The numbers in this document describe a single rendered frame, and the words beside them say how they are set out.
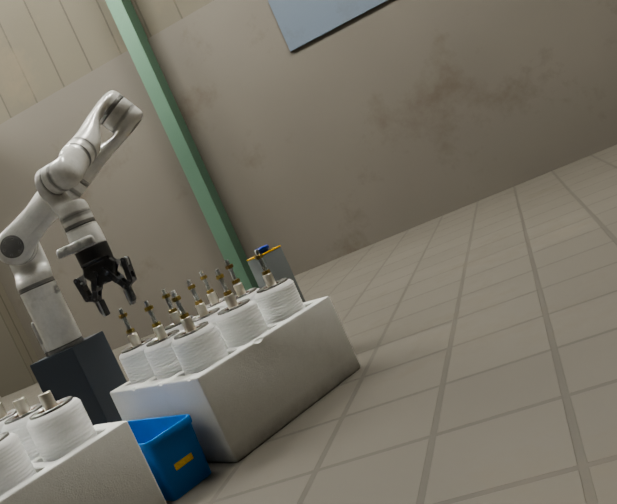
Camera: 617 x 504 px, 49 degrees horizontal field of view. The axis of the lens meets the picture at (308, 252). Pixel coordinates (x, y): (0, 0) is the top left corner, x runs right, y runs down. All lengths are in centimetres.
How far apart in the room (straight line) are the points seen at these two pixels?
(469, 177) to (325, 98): 89
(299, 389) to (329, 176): 252
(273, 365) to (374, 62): 261
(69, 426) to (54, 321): 63
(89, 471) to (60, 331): 67
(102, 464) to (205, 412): 23
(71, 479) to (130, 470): 10
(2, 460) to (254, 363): 49
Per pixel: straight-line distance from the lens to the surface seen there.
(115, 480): 124
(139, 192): 429
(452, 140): 374
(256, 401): 138
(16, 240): 182
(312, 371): 147
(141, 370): 157
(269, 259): 175
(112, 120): 182
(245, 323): 142
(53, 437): 124
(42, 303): 183
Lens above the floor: 41
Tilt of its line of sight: 4 degrees down
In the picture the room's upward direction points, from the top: 24 degrees counter-clockwise
